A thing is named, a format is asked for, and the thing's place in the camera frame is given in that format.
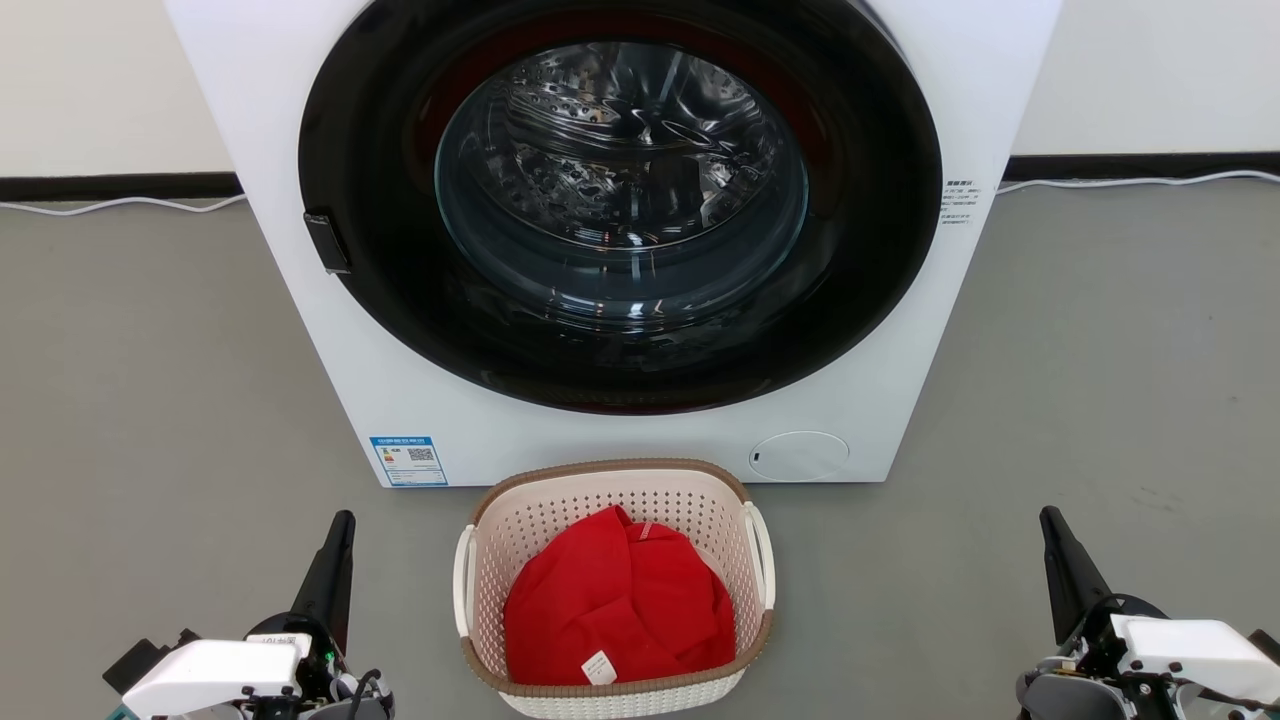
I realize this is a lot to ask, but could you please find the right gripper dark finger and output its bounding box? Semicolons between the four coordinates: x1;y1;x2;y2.
1039;506;1112;646

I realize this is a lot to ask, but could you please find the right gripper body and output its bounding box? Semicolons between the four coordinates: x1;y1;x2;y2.
1018;595;1181;720

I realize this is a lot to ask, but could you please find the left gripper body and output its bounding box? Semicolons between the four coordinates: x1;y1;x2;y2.
245;614;393;720

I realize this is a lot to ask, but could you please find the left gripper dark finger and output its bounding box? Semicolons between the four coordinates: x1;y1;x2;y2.
289;510;357;641

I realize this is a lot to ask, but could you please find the white perforated laundry basket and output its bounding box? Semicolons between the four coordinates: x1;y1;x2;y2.
452;458;777;720

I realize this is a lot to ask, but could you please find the blue energy label sticker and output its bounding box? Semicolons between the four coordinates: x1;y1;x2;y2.
369;436;449;488

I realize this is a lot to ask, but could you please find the red garment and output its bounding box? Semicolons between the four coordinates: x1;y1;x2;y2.
503;505;738;687

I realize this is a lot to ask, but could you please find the round white filter cover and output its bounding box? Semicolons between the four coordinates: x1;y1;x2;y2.
749;431;850;482

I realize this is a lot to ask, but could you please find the white front-load washing machine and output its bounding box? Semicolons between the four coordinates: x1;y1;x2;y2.
165;0;1063;488

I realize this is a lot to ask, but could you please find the round black washer door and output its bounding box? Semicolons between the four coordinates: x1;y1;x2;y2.
298;0;943;416

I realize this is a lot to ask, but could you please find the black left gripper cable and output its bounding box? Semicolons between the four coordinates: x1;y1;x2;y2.
343;667;387;720

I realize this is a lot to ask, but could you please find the black door handle latch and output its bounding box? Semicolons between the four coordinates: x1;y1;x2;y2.
303;210;352;275

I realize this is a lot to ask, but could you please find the white floor cable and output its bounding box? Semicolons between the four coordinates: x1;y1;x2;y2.
997;170;1280;195
0;193;247;217

